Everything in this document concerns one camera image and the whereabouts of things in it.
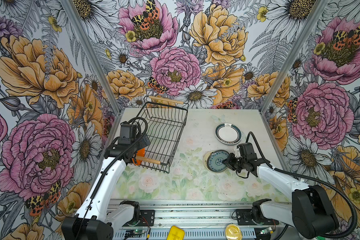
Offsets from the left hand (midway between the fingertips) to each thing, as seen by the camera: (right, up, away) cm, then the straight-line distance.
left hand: (139, 146), depth 79 cm
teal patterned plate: (+42, -11, +14) cm, 46 cm away
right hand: (+45, -13, +8) cm, 48 cm away
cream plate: (+36, -11, +15) cm, 41 cm away
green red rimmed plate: (+54, +4, +27) cm, 61 cm away
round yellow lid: (+46, -39, -8) cm, 61 cm away
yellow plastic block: (+20, -39, -9) cm, 45 cm away
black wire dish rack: (+10, +14, +34) cm, 38 cm away
